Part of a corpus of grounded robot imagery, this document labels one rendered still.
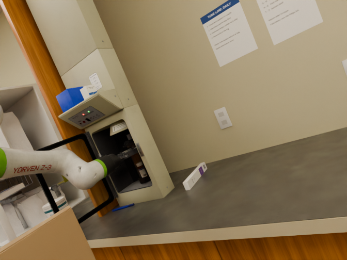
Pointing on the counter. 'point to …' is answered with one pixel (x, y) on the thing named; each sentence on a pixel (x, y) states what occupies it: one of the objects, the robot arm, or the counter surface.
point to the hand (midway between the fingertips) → (135, 149)
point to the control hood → (112, 103)
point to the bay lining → (127, 167)
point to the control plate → (86, 116)
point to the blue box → (69, 98)
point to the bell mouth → (121, 125)
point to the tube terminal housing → (161, 183)
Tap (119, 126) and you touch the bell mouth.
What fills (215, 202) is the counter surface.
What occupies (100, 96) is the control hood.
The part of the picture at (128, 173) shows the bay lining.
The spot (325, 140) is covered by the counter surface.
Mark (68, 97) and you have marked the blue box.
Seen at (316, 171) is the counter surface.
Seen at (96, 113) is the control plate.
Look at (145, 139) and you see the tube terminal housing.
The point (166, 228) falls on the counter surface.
